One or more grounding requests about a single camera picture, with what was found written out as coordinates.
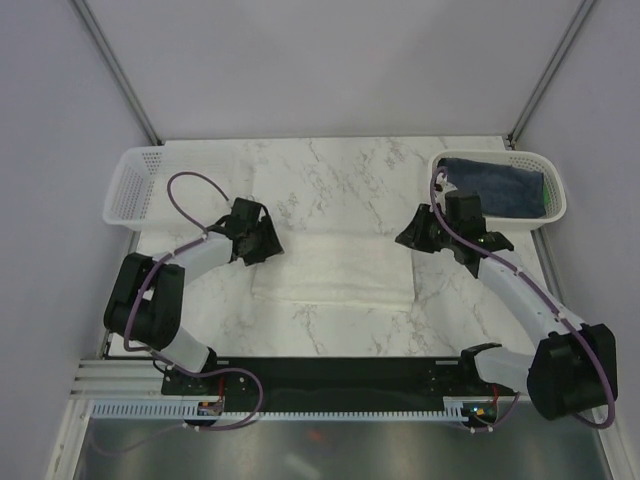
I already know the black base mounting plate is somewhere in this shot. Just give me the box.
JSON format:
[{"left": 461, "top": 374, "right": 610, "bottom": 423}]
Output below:
[{"left": 161, "top": 357, "right": 515, "bottom": 411}]

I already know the dark blue towel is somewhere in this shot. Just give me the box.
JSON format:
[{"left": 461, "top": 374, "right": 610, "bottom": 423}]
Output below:
[{"left": 438, "top": 157, "right": 545, "bottom": 219}]

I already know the aluminium extrusion rail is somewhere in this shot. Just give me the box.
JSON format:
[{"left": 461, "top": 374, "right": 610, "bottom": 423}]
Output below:
[{"left": 69, "top": 355, "right": 616, "bottom": 401}]

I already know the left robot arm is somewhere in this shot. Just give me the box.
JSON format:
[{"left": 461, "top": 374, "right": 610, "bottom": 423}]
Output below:
[{"left": 103, "top": 198, "right": 284, "bottom": 394}]

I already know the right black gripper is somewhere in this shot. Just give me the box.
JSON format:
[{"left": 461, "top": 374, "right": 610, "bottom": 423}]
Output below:
[{"left": 394, "top": 204, "right": 458, "bottom": 254}]

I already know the right aluminium frame post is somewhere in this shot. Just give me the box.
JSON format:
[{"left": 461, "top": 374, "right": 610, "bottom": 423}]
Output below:
[{"left": 503, "top": 0, "right": 598, "bottom": 150}]

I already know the left white plastic basket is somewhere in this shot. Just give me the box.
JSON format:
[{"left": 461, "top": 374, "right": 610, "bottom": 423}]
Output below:
[{"left": 102, "top": 142, "right": 253, "bottom": 231}]

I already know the white plastic basket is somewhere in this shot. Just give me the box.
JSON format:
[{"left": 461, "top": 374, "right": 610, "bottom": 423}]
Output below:
[
  {"left": 102, "top": 142, "right": 253, "bottom": 231},
  {"left": 427, "top": 149, "right": 567, "bottom": 231}
]

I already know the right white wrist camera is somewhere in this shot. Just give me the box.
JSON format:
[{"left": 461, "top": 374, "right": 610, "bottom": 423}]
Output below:
[{"left": 434, "top": 173, "right": 457, "bottom": 204}]

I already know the white towel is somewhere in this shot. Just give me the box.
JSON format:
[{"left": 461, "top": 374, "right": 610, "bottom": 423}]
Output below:
[{"left": 252, "top": 232, "right": 415, "bottom": 312}]

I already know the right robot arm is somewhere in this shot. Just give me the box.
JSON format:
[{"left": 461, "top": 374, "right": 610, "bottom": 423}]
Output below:
[{"left": 395, "top": 192, "right": 618, "bottom": 429}]

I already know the right white plastic basket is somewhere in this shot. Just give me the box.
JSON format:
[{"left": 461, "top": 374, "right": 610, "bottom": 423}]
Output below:
[{"left": 427, "top": 149, "right": 567, "bottom": 231}]

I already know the white slotted cable duct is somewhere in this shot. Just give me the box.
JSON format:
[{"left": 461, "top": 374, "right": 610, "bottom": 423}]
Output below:
[{"left": 90, "top": 397, "right": 490, "bottom": 423}]

